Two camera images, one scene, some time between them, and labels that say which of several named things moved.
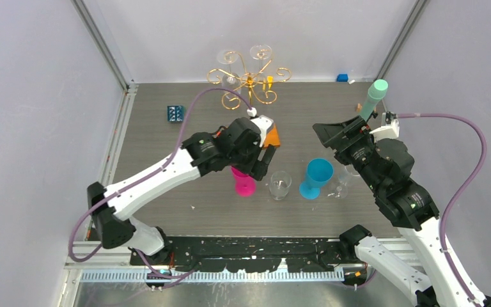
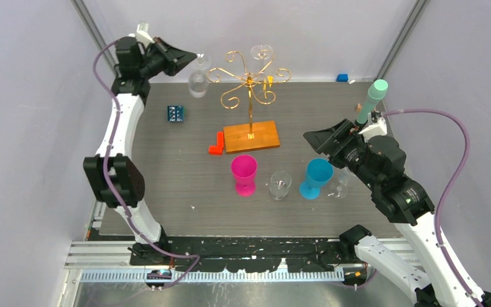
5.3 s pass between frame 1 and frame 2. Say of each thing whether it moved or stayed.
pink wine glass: stayed
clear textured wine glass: stayed
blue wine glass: stayed
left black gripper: moved
